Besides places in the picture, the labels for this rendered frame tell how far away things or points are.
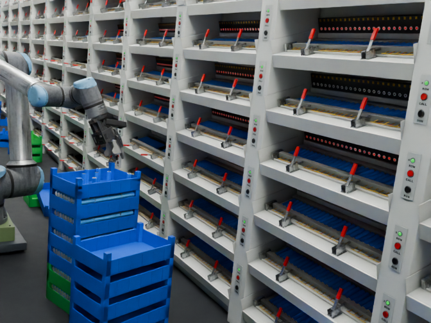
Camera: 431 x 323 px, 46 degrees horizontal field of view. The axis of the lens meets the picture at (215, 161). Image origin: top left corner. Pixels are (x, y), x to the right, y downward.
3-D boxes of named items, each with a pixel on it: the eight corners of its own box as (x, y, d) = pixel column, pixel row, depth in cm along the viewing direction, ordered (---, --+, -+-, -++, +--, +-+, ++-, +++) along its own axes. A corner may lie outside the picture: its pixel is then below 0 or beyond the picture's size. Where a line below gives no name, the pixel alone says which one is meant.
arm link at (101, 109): (95, 105, 225) (109, 100, 219) (99, 115, 226) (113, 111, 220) (80, 111, 218) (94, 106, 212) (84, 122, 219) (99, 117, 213)
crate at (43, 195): (76, 214, 322) (78, 204, 319) (43, 216, 312) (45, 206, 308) (65, 188, 344) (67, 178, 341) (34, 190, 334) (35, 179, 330)
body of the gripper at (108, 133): (95, 147, 221) (84, 122, 218) (109, 140, 227) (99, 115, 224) (107, 144, 216) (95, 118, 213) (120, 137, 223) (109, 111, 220)
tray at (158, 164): (165, 175, 259) (162, 157, 255) (124, 151, 309) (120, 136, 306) (199, 163, 267) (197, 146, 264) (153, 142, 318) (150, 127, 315)
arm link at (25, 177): (1, 197, 264) (-9, 52, 259) (33, 193, 277) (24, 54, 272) (15, 199, 254) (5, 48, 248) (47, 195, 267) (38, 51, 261)
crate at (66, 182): (77, 199, 190) (78, 179, 188) (49, 186, 203) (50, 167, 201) (140, 190, 212) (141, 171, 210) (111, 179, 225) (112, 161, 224)
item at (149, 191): (163, 212, 262) (158, 188, 258) (122, 182, 313) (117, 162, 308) (196, 199, 271) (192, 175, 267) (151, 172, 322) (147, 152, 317)
